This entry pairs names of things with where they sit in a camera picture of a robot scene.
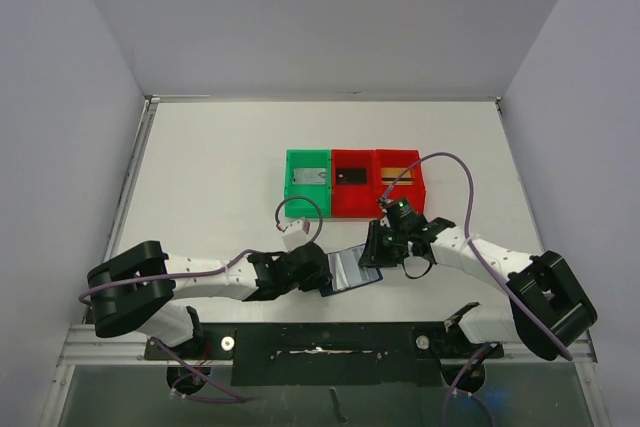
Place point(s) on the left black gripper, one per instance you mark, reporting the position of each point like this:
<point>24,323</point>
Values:
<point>321,277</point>

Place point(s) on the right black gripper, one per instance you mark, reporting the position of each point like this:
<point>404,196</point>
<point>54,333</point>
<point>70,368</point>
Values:
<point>375,245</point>

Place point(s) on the blue leather card holder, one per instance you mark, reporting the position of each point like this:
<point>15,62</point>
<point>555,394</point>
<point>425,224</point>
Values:
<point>346,272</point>

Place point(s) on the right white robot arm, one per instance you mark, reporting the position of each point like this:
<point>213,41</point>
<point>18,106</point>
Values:
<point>548,308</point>

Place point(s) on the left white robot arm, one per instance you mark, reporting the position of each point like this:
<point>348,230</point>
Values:
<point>136,290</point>

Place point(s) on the gold card in bin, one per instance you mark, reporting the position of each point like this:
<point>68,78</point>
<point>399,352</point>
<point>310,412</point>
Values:
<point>396,176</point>

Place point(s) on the black card in bin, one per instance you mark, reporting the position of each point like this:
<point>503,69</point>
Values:
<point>351,176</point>

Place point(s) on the silver card in green bin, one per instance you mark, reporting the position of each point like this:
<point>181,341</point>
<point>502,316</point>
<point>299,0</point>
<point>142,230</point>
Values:
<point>310,176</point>

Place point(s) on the middle red plastic bin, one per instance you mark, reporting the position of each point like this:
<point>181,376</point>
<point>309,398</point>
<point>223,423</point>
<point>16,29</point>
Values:
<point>353,186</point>

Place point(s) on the red plastic bin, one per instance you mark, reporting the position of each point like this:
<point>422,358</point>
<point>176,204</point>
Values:
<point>388,165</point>
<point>353,186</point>

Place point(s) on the right red plastic bin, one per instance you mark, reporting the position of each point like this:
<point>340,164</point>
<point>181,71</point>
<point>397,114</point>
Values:
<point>388,165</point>

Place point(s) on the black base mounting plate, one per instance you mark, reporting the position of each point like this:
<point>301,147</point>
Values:
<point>334,354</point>

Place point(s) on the green plastic bin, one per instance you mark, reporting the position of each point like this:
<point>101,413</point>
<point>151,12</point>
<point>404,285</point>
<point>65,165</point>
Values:
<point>319,194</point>

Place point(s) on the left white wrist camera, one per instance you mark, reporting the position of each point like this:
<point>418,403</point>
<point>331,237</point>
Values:
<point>295,233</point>

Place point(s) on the aluminium front rail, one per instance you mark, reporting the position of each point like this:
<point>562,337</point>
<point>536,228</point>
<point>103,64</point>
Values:
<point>82,347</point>

